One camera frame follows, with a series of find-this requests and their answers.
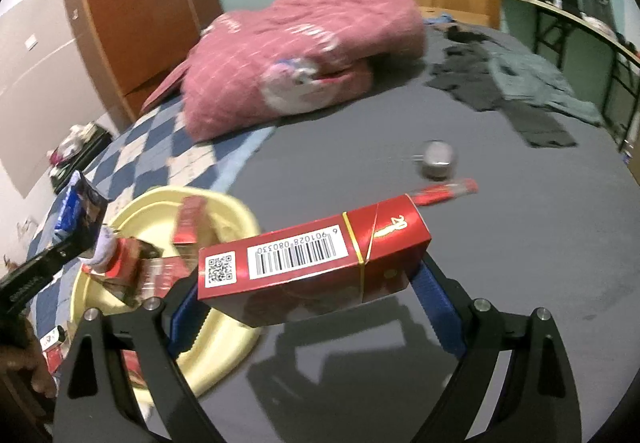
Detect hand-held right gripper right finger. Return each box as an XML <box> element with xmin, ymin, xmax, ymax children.
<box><xmin>410</xmin><ymin>253</ymin><xmax>583</xmax><ymax>443</ymax></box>

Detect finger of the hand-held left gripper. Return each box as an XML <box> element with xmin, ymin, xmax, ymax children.
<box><xmin>50</xmin><ymin>230</ymin><xmax>98</xmax><ymax>269</ymax></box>

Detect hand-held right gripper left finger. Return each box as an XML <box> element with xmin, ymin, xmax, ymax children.
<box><xmin>52</xmin><ymin>268</ymin><xmax>221</xmax><ymax>443</ymax></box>

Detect blue snack packet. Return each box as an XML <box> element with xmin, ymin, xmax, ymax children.
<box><xmin>51</xmin><ymin>170</ymin><xmax>109</xmax><ymax>254</ymax></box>

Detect pale yellow plastic basin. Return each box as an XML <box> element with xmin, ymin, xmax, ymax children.
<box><xmin>70</xmin><ymin>186</ymin><xmax>266</xmax><ymax>399</ymax></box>

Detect narrow red box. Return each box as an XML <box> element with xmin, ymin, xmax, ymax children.
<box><xmin>171</xmin><ymin>196</ymin><xmax>207</xmax><ymax>245</ymax></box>

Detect large red barcode box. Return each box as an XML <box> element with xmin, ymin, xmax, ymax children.
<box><xmin>197</xmin><ymin>193</ymin><xmax>432</xmax><ymax>330</ymax></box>

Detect person's left hand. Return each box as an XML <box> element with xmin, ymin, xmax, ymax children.
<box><xmin>0</xmin><ymin>323</ymin><xmax>57</xmax><ymax>400</ymax></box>

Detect small red white packet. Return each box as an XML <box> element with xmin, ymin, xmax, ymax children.
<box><xmin>41</xmin><ymin>327</ymin><xmax>67</xmax><ymax>370</ymax></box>

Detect black bag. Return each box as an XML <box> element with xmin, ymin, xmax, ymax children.
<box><xmin>49</xmin><ymin>122</ymin><xmax>113</xmax><ymax>195</ymax></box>

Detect thin red packet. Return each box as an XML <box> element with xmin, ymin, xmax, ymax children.
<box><xmin>409</xmin><ymin>178</ymin><xmax>479</xmax><ymax>207</ymax></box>

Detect blue white checkered blanket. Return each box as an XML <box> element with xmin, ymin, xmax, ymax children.
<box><xmin>27</xmin><ymin>93</ymin><xmax>277</xmax><ymax>341</ymax></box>

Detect small metal can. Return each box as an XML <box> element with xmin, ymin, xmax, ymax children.
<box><xmin>421</xmin><ymin>140</ymin><xmax>457</xmax><ymax>182</ymax></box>

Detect dark grey pants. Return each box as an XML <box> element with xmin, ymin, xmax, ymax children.
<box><xmin>426</xmin><ymin>42</ymin><xmax>579</xmax><ymax>150</ymax></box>

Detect grey green shirt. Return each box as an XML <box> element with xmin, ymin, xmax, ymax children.
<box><xmin>486</xmin><ymin>44</ymin><xmax>604</xmax><ymax>127</ymax></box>

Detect wooden wardrobe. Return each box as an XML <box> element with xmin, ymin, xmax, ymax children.
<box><xmin>60</xmin><ymin>0</ymin><xmax>224</xmax><ymax>125</ymax></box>

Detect small black cloth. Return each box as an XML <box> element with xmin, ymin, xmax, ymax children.
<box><xmin>446</xmin><ymin>24</ymin><xmax>492</xmax><ymax>45</ymax></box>

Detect pink checked quilt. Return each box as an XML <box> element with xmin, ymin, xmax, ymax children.
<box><xmin>141</xmin><ymin>0</ymin><xmax>427</xmax><ymax>144</ymax></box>

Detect folding table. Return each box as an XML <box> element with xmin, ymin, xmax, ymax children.
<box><xmin>500</xmin><ymin>0</ymin><xmax>640</xmax><ymax>155</ymax></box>

